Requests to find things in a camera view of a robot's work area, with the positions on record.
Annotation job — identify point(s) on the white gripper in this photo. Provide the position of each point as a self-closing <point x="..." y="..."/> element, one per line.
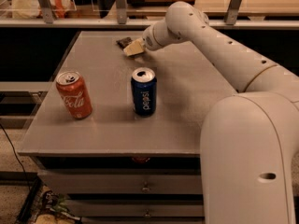
<point x="149" y="41"/>

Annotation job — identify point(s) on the dark rxbar chocolate bar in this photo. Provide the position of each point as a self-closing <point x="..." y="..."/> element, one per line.
<point x="124" y="42"/>

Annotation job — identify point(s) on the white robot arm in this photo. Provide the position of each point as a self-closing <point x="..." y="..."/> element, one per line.
<point x="247" y="140"/>

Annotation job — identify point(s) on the blue pepsi can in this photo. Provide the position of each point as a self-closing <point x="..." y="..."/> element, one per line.
<point x="144" y="91"/>

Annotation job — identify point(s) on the red coca-cola can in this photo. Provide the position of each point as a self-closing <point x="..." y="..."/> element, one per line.
<point x="73" y="91"/>

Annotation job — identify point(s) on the red object inside cabinet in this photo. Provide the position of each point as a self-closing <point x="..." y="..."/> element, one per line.
<point x="140" y="159"/>

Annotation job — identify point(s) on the white and orange plastic bag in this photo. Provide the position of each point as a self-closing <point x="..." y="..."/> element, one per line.
<point x="30" y="9"/>

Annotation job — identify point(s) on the top drawer with knob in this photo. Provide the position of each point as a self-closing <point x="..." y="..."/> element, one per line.
<point x="108" y="182"/>

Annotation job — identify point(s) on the drawer with knob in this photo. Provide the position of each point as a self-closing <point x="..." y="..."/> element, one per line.
<point x="108" y="182"/>
<point x="135" y="208"/>

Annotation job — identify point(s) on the lower drawer with knob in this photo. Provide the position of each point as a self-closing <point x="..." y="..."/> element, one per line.
<point x="135" y="208"/>

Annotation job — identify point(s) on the colourful snack bag on floor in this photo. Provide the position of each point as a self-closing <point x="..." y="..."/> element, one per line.
<point x="53" y="211"/>

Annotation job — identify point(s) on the metal rail frame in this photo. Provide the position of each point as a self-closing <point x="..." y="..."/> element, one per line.
<point x="274" y="14"/>

